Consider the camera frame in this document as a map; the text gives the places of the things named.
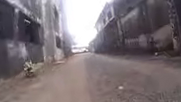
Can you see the brown dirt road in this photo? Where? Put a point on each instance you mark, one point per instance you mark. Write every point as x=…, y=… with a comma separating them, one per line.
x=92, y=83

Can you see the dark weathered building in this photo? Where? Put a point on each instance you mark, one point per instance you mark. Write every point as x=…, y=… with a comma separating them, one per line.
x=141, y=20

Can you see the grey building with dark windows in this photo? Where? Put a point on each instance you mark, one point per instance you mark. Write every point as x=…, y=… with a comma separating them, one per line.
x=8, y=54

